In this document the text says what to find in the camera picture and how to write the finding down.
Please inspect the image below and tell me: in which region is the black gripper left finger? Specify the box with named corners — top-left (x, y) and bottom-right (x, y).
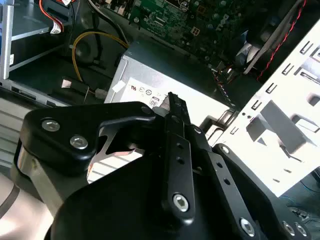
top-left (14, 91), bottom-right (198, 226)

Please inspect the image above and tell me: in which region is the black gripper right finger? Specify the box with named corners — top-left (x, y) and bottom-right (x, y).
top-left (174, 93), bottom-right (313, 240)

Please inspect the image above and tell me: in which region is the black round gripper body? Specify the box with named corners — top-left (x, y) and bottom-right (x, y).
top-left (44, 149), bottom-right (241, 240)

